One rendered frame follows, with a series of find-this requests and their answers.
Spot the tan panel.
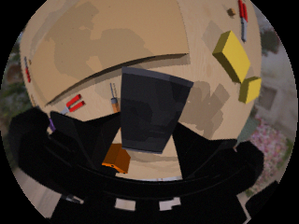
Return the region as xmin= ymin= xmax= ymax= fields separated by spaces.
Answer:
xmin=27 ymin=0 xmax=190 ymax=108

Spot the purple square tray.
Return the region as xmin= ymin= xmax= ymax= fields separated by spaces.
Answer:
xmin=49 ymin=119 xmax=55 ymax=131

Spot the yellow rectangular block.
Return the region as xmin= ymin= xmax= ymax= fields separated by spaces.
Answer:
xmin=212 ymin=30 xmax=250 ymax=83
xmin=238 ymin=76 xmax=262 ymax=104

